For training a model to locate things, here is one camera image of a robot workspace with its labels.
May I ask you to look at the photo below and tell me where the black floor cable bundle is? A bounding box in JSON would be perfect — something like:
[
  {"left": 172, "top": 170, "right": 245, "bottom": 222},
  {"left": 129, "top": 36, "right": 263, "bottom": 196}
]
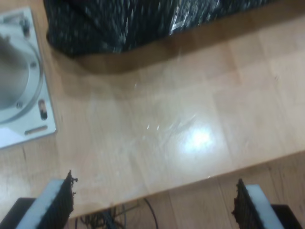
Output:
[{"left": 76, "top": 202, "right": 138, "bottom": 229}]

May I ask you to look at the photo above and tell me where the black bubble wrap mat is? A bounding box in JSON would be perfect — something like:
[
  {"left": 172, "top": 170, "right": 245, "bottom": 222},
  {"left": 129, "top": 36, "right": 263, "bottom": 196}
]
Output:
[{"left": 42, "top": 0, "right": 305, "bottom": 59}]

